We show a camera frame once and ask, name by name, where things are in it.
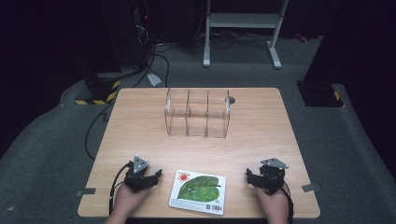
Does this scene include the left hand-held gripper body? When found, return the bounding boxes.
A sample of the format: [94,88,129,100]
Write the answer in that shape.
[123,155,151,193]

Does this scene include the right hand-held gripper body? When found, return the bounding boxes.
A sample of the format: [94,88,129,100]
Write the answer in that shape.
[258,157,290,196]

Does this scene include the green leaf picture book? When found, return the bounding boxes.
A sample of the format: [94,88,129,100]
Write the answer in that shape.
[168,169,228,217]

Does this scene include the clear acrylic divided organizer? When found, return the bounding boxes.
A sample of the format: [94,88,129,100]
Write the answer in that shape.
[163,87,232,139]

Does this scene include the person's left hand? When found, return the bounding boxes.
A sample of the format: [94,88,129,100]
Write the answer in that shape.
[112,184,150,217]

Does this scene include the person's right hand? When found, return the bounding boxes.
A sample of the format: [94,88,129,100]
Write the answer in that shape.
[254,184,290,219]

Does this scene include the grey tape strip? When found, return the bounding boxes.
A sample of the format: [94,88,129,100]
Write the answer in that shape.
[76,188,97,197]
[301,183,321,193]

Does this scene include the grey tape patch on floor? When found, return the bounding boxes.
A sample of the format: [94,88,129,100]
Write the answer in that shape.
[146,73,163,88]

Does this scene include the black yellow striped base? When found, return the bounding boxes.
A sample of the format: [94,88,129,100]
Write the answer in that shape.
[74,72,121,106]

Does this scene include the black base with yellow mark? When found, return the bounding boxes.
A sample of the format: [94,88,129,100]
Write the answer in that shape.
[296,80,346,108]

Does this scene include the dark equipment rack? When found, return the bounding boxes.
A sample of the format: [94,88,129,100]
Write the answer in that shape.
[101,0,154,72]

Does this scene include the white metal stand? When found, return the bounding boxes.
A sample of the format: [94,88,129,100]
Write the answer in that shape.
[202,0,290,70]

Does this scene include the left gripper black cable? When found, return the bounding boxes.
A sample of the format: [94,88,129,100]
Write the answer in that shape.
[108,161,133,217]

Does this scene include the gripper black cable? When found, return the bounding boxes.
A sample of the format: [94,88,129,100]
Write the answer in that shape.
[280,182,295,224]
[108,161,133,217]

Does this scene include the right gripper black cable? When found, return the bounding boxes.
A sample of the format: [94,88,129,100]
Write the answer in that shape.
[280,182,295,224]

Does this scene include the long black floor cable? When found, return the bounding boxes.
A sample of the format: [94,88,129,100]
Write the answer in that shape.
[84,43,157,161]

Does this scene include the short black floor cable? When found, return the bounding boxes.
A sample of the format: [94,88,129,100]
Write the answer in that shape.
[153,52,171,89]

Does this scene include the tangle of black cables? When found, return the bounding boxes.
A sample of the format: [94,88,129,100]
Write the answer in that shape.
[192,28,273,50]

